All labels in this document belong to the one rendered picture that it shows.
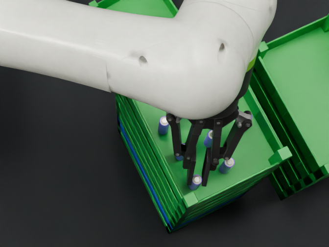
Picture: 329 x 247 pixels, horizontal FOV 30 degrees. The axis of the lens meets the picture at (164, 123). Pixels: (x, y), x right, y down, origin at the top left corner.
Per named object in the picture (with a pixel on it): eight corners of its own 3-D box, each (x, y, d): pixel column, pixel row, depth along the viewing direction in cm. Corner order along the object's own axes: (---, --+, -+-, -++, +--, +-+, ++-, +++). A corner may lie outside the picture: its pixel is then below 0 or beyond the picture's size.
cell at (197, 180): (186, 183, 110) (189, 177, 104) (195, 178, 110) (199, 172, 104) (191, 192, 110) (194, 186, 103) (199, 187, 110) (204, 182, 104)
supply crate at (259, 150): (111, 68, 115) (110, 53, 107) (207, 26, 118) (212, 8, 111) (183, 212, 109) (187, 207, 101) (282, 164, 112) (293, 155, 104)
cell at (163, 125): (155, 127, 112) (157, 118, 106) (165, 123, 113) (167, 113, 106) (160, 136, 112) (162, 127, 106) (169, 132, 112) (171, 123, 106)
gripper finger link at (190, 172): (196, 161, 98) (191, 160, 98) (191, 185, 104) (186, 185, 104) (196, 146, 100) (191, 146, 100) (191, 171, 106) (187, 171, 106)
